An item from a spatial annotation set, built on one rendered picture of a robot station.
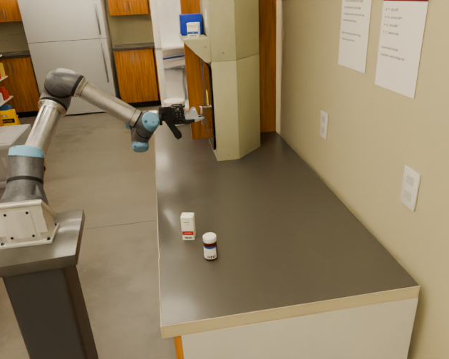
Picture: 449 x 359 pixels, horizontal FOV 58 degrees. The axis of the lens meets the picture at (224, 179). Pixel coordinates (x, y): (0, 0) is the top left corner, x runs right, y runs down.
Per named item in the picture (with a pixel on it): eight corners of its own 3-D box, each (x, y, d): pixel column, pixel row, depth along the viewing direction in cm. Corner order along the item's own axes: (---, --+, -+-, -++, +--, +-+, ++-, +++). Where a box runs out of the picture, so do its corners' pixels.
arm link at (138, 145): (136, 141, 176) (135, 119, 180) (129, 152, 185) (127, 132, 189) (154, 143, 179) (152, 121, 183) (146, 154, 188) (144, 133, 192)
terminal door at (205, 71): (207, 132, 224) (202, 57, 208) (215, 151, 197) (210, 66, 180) (206, 132, 224) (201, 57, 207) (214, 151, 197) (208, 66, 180)
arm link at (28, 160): (6, 174, 134) (8, 137, 139) (5, 189, 145) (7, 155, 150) (45, 176, 140) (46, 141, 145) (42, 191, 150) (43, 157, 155)
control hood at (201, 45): (202, 53, 208) (201, 32, 203) (211, 62, 178) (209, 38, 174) (180, 54, 206) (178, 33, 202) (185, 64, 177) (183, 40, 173)
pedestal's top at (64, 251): (-29, 282, 127) (-34, 272, 125) (-2, 230, 156) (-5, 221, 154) (77, 264, 133) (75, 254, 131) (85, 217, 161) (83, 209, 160)
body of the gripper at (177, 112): (184, 107, 186) (157, 109, 185) (186, 125, 190) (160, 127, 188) (183, 102, 193) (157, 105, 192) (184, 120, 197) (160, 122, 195)
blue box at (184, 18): (200, 32, 202) (199, 13, 198) (202, 34, 193) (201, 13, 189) (180, 33, 200) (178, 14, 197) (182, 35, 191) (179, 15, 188)
